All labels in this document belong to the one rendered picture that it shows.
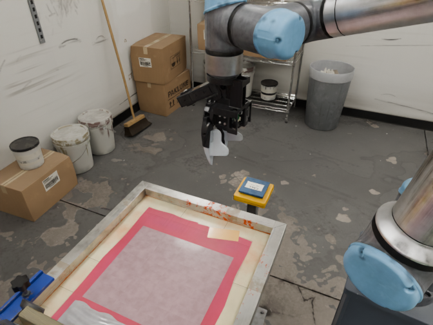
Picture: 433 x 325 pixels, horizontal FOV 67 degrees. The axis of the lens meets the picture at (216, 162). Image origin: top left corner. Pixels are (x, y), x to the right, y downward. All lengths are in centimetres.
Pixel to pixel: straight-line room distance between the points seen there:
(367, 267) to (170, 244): 71
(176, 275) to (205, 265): 9
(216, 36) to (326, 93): 304
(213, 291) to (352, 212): 196
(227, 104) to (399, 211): 38
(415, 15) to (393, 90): 359
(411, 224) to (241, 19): 40
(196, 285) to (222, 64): 64
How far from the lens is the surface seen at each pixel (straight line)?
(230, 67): 65
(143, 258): 110
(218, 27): 63
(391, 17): 59
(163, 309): 99
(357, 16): 61
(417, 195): 50
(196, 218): 120
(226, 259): 108
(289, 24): 55
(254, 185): 133
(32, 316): 95
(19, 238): 281
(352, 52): 404
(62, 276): 111
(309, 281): 228
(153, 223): 120
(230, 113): 68
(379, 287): 58
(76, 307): 105
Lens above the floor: 179
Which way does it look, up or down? 35 degrees down
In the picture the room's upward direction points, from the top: straight up
